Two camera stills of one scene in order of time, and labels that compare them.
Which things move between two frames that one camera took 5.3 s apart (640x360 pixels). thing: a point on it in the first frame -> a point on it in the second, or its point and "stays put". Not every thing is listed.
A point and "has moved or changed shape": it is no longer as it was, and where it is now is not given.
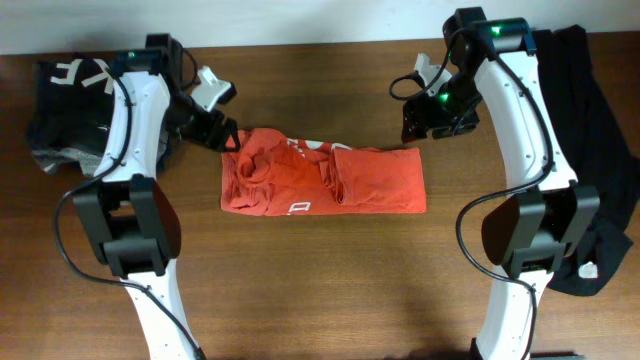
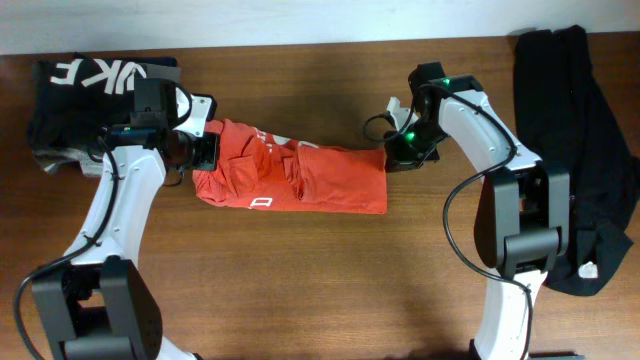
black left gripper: [205, 133] -> [206, 160]
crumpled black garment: [597, 149] stays put
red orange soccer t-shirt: [265, 172] has moved or changed shape
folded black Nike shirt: [71, 103] stays put
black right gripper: [418, 111] -> [397, 157]
